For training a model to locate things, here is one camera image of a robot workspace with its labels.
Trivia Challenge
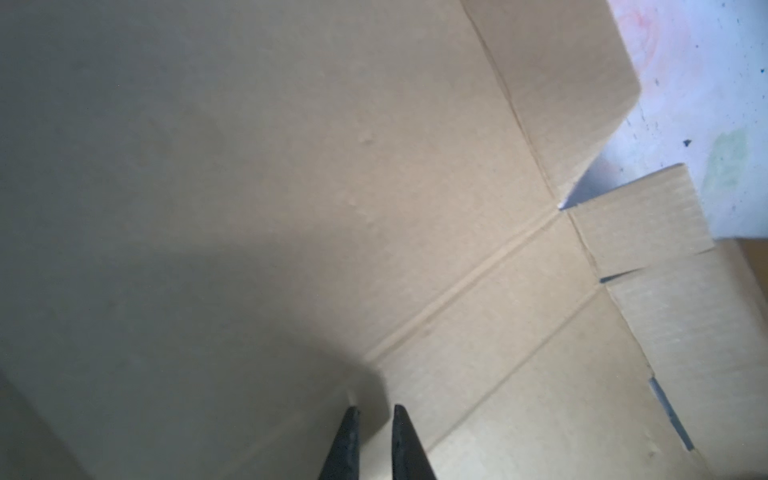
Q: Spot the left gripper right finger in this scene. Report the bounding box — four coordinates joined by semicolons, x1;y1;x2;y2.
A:
391;404;437;480

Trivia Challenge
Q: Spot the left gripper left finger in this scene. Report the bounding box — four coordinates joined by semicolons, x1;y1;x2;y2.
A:
318;406;361;480

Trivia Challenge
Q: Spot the brown cardboard paper box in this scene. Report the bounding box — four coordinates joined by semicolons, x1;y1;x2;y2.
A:
1;1;767;479

